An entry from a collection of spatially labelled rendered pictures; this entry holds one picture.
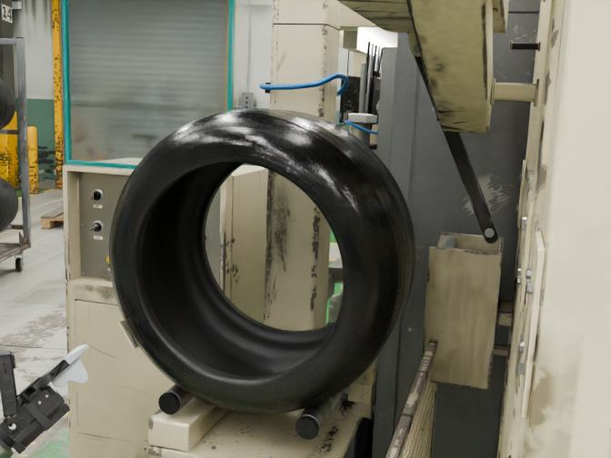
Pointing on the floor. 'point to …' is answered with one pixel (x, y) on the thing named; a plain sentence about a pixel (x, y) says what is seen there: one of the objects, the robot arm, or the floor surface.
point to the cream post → (319, 18)
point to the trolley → (9, 204)
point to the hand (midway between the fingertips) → (80, 346)
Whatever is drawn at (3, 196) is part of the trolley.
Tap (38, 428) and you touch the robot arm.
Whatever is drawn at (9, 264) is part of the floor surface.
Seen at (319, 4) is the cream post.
